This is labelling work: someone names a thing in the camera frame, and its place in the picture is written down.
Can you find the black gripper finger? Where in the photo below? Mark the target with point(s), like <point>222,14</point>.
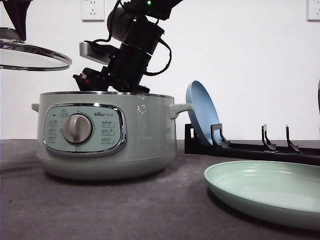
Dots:
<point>18,11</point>

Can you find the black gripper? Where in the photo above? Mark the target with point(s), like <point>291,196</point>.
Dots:
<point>124,71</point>

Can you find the glass steamer lid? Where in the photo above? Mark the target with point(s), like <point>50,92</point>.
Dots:
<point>18,54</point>

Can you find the green plate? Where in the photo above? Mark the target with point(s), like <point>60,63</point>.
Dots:
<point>286,192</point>

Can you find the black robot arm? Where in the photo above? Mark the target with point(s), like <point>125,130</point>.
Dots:
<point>135,26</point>

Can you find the green electric steamer pot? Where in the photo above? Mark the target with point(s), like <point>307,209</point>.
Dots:
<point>107,135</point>

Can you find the blue plate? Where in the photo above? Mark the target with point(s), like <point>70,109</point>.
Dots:
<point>204,113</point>

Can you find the black plate rack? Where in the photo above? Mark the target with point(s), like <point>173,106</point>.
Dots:
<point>267,151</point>

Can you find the pink plate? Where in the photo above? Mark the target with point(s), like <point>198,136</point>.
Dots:
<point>318,95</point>

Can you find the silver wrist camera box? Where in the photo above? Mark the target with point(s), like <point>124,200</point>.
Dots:
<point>96,52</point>

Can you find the white wall socket left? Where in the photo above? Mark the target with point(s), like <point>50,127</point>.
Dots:
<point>93,11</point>

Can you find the white wall socket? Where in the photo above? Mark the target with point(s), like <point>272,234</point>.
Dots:
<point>313,11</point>
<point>93,11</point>

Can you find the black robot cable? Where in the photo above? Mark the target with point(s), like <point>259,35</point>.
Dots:
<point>109,35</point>

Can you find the white wall socket right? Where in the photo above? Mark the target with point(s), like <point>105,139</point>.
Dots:
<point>313,11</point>

